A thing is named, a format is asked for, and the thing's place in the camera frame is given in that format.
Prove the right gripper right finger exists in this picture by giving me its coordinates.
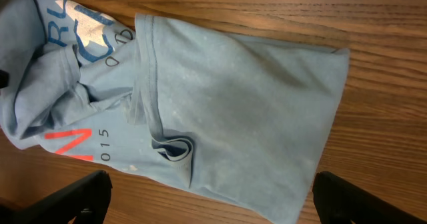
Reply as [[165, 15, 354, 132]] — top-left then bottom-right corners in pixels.
[[312, 171, 426, 224]]

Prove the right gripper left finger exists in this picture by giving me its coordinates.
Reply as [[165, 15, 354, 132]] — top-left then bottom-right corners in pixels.
[[1, 170, 112, 224]]

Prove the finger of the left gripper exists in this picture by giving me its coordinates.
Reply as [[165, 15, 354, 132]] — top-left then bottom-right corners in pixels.
[[0, 70, 9, 88]]

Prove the light blue printed t-shirt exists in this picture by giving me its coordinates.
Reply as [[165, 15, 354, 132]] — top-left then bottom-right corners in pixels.
[[1, 0, 350, 223]]

